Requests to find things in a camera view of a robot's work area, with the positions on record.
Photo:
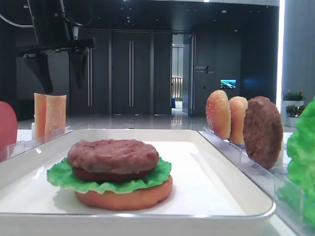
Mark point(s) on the sesame bun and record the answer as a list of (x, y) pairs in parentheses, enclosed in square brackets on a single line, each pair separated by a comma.
[(238, 106), (218, 114)]

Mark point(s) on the green lettuce in burger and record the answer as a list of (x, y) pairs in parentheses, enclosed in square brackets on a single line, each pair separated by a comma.
[(61, 175)]

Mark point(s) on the potted plants in planter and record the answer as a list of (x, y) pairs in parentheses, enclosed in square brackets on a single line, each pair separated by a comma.
[(292, 105)]

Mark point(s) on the wall display screen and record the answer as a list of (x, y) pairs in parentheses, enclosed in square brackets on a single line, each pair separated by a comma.
[(228, 84)]

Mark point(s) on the bottom bun in tray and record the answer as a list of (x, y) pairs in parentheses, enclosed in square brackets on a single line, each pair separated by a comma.
[(136, 200)]

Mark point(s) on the standing orange cheese slice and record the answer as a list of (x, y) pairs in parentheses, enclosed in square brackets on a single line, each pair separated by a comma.
[(39, 114)]

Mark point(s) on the far sesame bun top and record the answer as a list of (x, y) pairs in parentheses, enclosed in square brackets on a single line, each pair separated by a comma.
[(218, 114)]

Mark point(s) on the orange cheese slice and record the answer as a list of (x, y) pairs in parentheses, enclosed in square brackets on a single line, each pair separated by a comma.
[(55, 116), (39, 114)]

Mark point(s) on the meat patty on burger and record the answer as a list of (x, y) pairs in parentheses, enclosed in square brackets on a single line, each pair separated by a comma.
[(113, 156)]

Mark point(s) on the standing brown meat patty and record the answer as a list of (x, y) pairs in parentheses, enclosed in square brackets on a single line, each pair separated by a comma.
[(263, 131)]

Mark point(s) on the standing green lettuce leaf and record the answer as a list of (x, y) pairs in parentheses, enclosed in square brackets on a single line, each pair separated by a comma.
[(301, 159)]

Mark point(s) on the dark double door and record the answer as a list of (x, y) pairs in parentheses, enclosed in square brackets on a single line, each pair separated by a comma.
[(127, 73)]

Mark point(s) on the near sesame bun top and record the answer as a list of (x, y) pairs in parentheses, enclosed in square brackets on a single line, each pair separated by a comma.
[(238, 106)]

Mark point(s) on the standing red tomato slice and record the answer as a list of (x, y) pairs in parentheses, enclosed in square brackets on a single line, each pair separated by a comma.
[(8, 126)]

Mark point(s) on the white rectangular tray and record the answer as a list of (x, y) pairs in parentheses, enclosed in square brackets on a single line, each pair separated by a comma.
[(211, 197)]

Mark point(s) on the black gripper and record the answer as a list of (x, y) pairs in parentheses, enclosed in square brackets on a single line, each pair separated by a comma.
[(55, 32)]

